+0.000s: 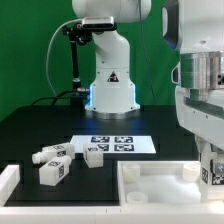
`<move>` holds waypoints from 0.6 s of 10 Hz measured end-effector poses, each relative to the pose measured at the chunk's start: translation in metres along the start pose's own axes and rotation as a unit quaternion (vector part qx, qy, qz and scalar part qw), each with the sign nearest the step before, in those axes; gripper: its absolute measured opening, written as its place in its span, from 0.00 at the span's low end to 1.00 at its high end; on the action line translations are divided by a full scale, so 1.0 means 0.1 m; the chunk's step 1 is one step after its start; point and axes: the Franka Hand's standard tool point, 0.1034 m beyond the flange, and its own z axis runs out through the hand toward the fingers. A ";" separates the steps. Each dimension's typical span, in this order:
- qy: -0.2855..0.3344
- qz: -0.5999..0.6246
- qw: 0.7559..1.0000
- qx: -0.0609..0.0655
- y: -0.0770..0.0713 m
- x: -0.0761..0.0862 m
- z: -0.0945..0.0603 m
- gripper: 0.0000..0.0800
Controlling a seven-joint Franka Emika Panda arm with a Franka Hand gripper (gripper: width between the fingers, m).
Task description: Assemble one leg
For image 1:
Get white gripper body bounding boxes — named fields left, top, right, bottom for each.
left=175, top=86, right=224, bottom=150

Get grey camera cable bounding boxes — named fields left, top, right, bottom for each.
left=45, top=18, right=83, bottom=98

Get black camera stand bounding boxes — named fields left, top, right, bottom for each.
left=62, top=24, right=92, bottom=107

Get white square tabletop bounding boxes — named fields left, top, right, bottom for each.
left=117, top=161, right=224, bottom=206

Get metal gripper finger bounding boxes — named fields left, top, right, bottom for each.
left=196, top=135, right=213, bottom=168

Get black base cables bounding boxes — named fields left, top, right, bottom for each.
left=31, top=87, right=92, bottom=107

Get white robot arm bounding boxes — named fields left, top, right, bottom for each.
left=72, top=0, right=224, bottom=173

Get grey camera on stand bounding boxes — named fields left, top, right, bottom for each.
left=81, top=16, right=116, bottom=32

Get white marker tag sheet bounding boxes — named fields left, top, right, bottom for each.
left=70, top=135, right=156, bottom=154

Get white U-shaped fence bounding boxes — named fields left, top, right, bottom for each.
left=0, top=163, right=224, bottom=224

